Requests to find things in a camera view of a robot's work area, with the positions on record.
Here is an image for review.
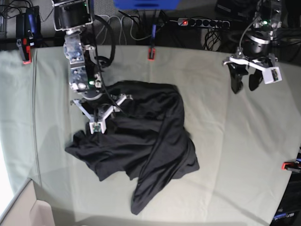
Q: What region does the white cable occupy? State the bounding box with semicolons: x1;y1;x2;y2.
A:
94;14;142;45

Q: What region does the beige side table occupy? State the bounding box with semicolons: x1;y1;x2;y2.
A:
0;179;55;226

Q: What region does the red black clamp right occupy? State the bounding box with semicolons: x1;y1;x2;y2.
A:
282;161;301;173

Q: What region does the light green table cloth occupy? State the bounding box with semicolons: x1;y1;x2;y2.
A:
0;46;301;226

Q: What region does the red black clamp left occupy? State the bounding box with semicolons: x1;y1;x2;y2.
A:
16;38;32;65

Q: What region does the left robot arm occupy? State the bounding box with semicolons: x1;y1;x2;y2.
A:
223;0;282;94

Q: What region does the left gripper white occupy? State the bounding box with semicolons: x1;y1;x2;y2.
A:
222;53;281;94

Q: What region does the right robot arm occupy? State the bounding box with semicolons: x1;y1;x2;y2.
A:
52;0;131;134

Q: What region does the black t-shirt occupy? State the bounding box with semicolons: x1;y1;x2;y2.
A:
65;81;199;215

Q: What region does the red black clamp middle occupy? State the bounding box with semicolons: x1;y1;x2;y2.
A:
148;47;156;61

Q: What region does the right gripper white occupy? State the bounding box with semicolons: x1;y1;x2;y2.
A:
71;94;133;134

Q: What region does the black power strip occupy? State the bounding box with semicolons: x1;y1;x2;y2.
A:
177;17;231;29

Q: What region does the blue plastic box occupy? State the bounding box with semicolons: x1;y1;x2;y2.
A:
113;0;180;10

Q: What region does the red black clamp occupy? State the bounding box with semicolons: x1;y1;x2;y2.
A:
148;47;156;61
16;38;32;65
282;161;301;173

